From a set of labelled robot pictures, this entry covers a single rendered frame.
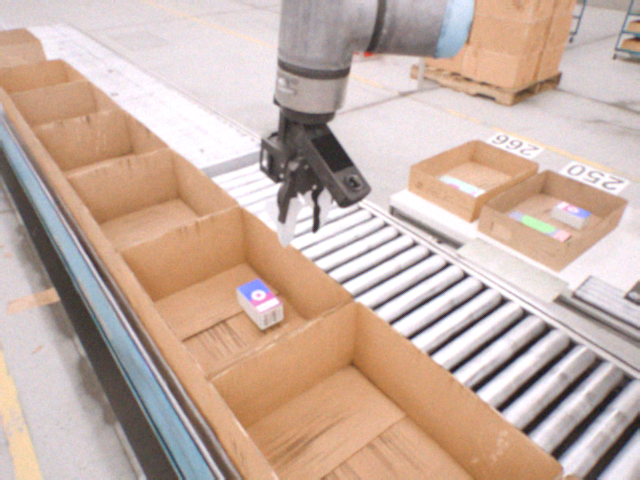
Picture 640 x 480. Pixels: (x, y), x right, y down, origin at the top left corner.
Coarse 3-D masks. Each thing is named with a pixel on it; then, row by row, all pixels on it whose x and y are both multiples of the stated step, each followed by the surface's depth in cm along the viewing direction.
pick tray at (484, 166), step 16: (464, 144) 185; (480, 144) 187; (432, 160) 176; (448, 160) 183; (464, 160) 190; (480, 160) 190; (496, 160) 184; (512, 160) 179; (528, 160) 174; (416, 176) 169; (432, 176) 163; (464, 176) 182; (480, 176) 182; (496, 176) 181; (512, 176) 181; (528, 176) 169; (416, 192) 172; (432, 192) 165; (448, 192) 159; (464, 192) 154; (496, 192) 159; (448, 208) 162; (464, 208) 157; (480, 208) 157
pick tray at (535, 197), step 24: (504, 192) 154; (528, 192) 166; (552, 192) 169; (576, 192) 162; (600, 192) 156; (480, 216) 151; (504, 216) 143; (600, 216) 159; (504, 240) 147; (528, 240) 140; (552, 240) 134; (576, 240) 133; (552, 264) 137
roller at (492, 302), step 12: (480, 300) 127; (492, 300) 128; (456, 312) 124; (468, 312) 124; (480, 312) 125; (444, 324) 120; (456, 324) 121; (468, 324) 123; (420, 336) 117; (432, 336) 117; (444, 336) 118; (420, 348) 114; (432, 348) 116
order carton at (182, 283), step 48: (144, 240) 98; (192, 240) 105; (240, 240) 114; (144, 288) 103; (192, 288) 110; (288, 288) 105; (336, 288) 88; (192, 336) 98; (240, 336) 99; (192, 384) 79
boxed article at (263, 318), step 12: (240, 288) 104; (252, 288) 104; (264, 288) 104; (240, 300) 104; (252, 300) 101; (264, 300) 101; (276, 300) 101; (252, 312) 101; (264, 312) 98; (276, 312) 100; (264, 324) 100
